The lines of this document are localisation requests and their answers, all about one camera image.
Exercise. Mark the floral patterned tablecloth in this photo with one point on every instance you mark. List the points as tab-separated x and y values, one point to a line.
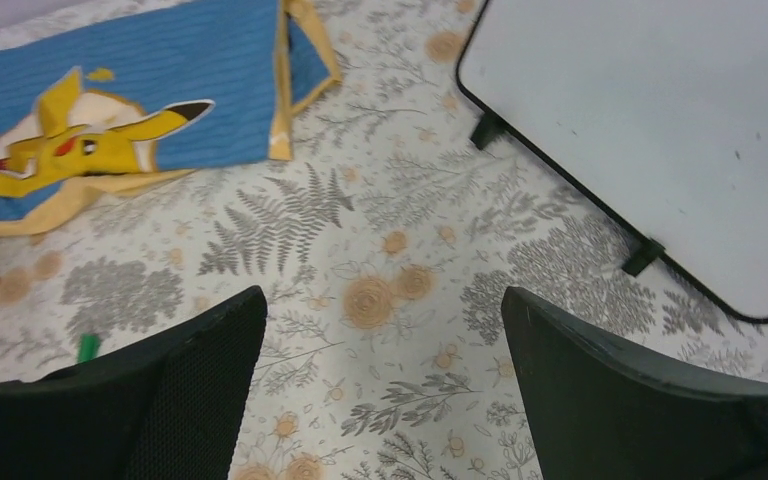
383	249

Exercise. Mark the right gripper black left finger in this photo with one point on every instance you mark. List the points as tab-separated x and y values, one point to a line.
169	406

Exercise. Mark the white whiteboard black frame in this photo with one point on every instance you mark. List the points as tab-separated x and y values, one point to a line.
658	110

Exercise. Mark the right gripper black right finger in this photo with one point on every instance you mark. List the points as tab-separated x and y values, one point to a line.
602	407

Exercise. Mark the blue Pikachu cloth bag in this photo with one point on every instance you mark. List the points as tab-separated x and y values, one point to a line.
123	104

